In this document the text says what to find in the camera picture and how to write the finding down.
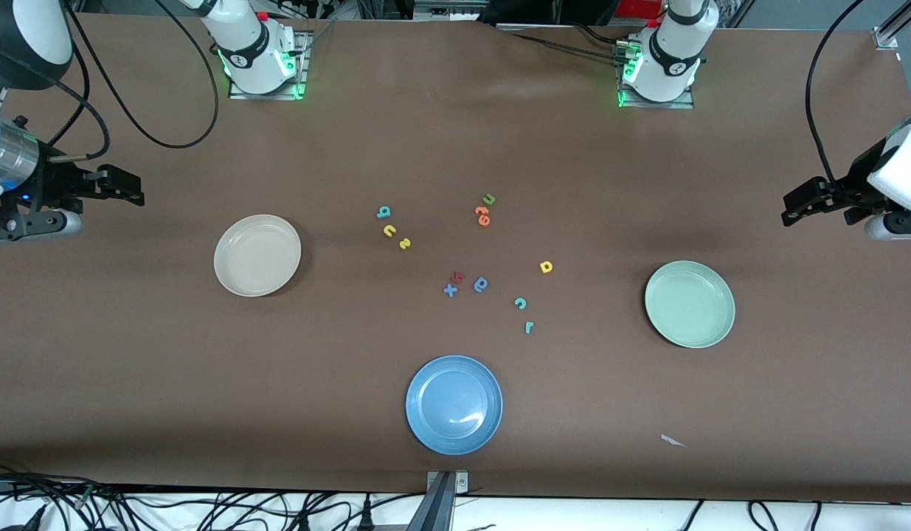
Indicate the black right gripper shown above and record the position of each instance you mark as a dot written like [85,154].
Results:
[55,181]

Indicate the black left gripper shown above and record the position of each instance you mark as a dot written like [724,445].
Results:
[847,191]

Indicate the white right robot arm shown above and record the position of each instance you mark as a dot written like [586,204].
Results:
[252,55]

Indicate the beige brown plate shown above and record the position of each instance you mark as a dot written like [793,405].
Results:
[257,255]

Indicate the light green plate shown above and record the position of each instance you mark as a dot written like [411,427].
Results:
[690,304]

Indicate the brown table cover sheet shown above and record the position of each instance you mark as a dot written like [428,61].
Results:
[130,369]

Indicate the aluminium profile corner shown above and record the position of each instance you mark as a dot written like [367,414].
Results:
[889,35]

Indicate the red box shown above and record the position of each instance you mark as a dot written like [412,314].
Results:
[639,7]

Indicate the white paper scrap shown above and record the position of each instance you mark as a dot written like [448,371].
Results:
[670,440]

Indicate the blue foam letter a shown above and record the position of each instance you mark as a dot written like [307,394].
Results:
[477,289]

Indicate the black power plug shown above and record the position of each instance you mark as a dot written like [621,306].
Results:
[304,522]
[366,520]
[31,520]

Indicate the blue plate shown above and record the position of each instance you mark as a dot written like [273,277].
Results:
[454,405]

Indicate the dark metal beam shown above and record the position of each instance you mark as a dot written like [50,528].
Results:
[434,509]

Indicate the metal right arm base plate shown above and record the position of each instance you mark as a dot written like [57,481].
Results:
[241,94]

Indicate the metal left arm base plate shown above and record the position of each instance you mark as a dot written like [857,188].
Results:
[647,105]

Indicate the silver mounting bracket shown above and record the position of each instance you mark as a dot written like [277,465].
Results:
[462,483]

